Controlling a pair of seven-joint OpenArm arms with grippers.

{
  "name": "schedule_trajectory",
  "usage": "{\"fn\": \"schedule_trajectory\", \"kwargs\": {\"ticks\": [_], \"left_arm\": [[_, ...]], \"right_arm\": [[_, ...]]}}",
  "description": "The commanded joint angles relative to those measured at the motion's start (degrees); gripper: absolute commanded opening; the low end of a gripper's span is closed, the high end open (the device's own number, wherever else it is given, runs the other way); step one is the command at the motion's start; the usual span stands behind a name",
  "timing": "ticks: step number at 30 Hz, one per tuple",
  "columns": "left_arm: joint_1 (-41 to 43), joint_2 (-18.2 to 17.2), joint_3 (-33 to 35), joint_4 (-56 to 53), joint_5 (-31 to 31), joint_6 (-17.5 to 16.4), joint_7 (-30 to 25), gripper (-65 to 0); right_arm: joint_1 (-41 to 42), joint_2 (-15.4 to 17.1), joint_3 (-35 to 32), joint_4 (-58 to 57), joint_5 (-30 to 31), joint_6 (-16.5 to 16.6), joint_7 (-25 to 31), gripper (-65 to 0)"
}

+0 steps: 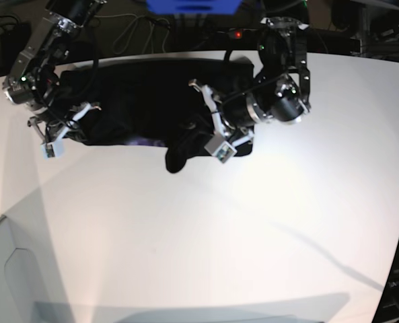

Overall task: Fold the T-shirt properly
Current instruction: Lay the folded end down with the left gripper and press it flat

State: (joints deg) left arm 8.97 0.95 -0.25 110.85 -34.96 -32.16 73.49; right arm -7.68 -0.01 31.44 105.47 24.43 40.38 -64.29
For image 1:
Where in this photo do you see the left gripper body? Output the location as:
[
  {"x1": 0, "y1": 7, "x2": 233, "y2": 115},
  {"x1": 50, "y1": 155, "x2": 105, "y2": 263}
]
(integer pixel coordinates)
[{"x1": 188, "y1": 79, "x2": 263, "y2": 147}]

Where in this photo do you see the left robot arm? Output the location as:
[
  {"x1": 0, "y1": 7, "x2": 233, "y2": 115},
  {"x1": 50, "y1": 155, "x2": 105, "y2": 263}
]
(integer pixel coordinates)
[{"x1": 189, "y1": 16, "x2": 311, "y2": 153}]

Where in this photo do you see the blue plastic box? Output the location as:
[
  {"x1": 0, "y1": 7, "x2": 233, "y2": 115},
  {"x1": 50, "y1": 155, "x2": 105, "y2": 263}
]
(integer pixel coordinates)
[{"x1": 146, "y1": 0, "x2": 242, "y2": 15}]

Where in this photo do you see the black power strip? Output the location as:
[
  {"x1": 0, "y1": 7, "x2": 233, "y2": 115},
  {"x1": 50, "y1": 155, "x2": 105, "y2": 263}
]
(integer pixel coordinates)
[{"x1": 217, "y1": 28, "x2": 260, "y2": 40}]

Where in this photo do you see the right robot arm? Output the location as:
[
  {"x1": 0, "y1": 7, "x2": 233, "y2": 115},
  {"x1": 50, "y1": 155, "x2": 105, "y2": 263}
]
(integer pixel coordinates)
[{"x1": 2, "y1": 1, "x2": 105, "y2": 145}]

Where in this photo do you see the black T-shirt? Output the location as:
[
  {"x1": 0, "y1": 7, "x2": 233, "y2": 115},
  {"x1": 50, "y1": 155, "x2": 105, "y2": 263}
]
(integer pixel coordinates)
[{"x1": 55, "y1": 59, "x2": 254, "y2": 174}]

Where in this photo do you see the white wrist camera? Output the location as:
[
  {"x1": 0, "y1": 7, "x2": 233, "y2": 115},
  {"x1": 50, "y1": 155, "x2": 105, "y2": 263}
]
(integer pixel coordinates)
[
  {"x1": 205, "y1": 135, "x2": 238, "y2": 164},
  {"x1": 40, "y1": 140, "x2": 65, "y2": 159}
]

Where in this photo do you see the white cable on floor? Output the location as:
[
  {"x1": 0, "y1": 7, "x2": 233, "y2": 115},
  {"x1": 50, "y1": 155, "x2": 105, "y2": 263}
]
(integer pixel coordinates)
[{"x1": 112, "y1": 13, "x2": 172, "y2": 55}]

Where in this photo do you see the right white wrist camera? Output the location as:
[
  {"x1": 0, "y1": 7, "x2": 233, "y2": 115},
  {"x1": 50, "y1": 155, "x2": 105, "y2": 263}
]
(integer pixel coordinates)
[{"x1": 40, "y1": 140, "x2": 65, "y2": 159}]

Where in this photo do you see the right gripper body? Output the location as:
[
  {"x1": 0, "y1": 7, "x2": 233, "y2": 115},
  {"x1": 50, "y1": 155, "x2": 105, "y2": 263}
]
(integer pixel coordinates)
[{"x1": 27, "y1": 102, "x2": 102, "y2": 145}]

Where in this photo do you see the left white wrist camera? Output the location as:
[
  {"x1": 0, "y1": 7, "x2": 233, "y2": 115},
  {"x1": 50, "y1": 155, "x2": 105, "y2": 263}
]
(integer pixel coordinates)
[{"x1": 205, "y1": 135, "x2": 238, "y2": 164}]

